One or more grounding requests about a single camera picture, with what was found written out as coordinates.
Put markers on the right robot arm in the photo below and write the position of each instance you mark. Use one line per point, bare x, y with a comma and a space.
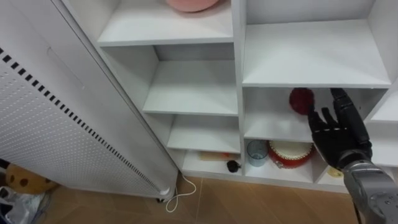
371, 193

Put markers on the clear plastic bag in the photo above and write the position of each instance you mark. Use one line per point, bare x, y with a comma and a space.
18, 208

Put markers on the white perforated air purifier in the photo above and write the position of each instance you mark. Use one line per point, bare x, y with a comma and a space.
62, 109

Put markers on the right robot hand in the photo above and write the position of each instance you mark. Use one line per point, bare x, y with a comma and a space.
339, 140

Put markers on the pink soft toy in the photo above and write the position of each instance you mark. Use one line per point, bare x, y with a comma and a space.
192, 4

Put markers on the blue translucent cup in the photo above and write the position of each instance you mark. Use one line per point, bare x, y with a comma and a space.
257, 153

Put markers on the small black round object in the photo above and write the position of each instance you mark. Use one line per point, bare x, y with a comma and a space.
233, 166

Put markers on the yellow round object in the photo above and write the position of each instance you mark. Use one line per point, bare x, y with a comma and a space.
335, 172

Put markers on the dark red soft toy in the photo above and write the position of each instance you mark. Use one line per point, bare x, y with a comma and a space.
300, 100

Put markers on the white shelf unit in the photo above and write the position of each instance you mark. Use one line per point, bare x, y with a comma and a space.
248, 77

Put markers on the red and white toy drum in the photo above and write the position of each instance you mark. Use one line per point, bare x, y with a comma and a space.
289, 154

